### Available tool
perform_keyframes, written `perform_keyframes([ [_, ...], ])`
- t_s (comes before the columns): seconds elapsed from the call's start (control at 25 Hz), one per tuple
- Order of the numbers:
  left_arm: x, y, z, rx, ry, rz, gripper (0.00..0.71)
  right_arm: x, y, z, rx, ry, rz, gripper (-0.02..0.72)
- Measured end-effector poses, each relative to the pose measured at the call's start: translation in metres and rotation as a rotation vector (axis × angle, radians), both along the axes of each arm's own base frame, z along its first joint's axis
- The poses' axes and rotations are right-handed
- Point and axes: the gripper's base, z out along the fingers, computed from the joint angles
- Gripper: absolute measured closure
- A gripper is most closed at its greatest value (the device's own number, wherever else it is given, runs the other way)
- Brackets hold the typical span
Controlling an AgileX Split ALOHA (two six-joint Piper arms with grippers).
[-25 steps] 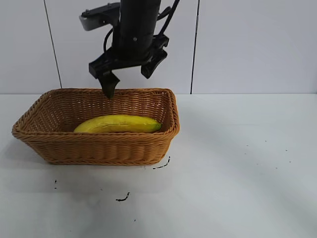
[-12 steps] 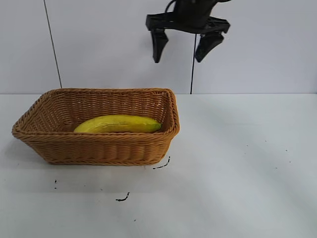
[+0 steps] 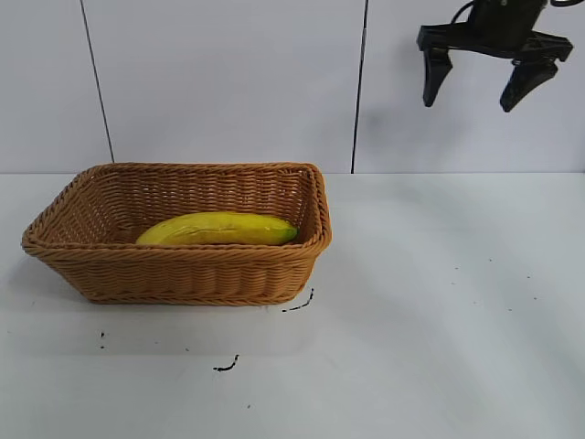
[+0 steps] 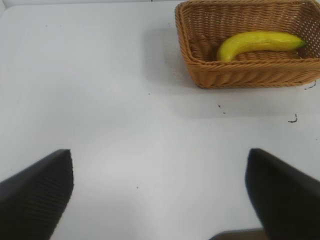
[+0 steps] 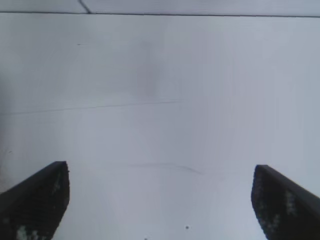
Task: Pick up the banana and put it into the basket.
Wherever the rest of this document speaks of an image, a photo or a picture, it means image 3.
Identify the brown woven wicker basket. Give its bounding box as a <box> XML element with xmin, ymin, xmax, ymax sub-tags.
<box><xmin>21</xmin><ymin>160</ymin><xmax>334</xmax><ymax>306</ymax></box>

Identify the black camera cable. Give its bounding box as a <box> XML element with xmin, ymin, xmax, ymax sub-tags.
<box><xmin>451</xmin><ymin>0</ymin><xmax>477</xmax><ymax>25</ymax></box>

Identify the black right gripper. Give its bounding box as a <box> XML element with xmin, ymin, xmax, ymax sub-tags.
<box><xmin>416</xmin><ymin>0</ymin><xmax>575</xmax><ymax>113</ymax></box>

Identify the yellow banana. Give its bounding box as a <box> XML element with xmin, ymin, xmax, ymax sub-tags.
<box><xmin>134</xmin><ymin>211</ymin><xmax>299</xmax><ymax>247</ymax></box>

